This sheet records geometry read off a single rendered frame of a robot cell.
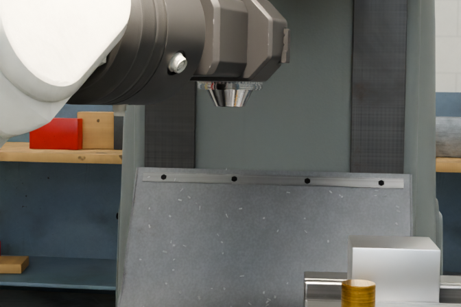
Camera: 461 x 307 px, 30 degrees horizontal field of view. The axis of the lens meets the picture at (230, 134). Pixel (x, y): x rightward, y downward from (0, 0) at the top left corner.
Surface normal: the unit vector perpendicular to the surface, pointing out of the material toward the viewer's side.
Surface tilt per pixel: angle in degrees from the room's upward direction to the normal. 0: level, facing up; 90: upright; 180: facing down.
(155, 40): 101
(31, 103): 75
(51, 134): 90
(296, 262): 63
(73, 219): 90
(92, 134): 90
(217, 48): 90
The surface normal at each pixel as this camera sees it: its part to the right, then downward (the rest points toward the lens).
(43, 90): 0.65, 0.49
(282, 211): -0.11, -0.40
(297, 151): -0.13, 0.05
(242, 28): 0.87, 0.04
